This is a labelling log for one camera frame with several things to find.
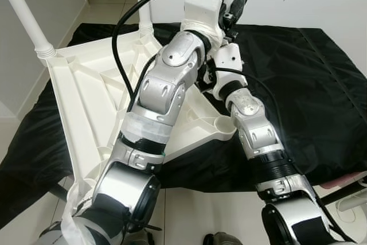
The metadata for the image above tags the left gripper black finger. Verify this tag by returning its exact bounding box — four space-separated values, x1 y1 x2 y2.
229 0 249 23

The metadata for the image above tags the white plastic children table top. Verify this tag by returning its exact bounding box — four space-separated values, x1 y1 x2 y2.
45 30 237 194

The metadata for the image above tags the black table cloth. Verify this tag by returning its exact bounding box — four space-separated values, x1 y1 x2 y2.
0 23 367 225

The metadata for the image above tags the grey right robot foot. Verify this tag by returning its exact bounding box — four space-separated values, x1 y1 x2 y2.
204 232 244 245

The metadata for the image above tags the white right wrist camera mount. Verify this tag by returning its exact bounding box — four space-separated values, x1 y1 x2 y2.
214 46 243 82

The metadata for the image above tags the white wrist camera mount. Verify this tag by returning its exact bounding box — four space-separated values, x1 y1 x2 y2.
214 46 243 82
182 0 233 48

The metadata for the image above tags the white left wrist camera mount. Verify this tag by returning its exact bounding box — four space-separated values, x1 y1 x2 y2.
182 0 233 48

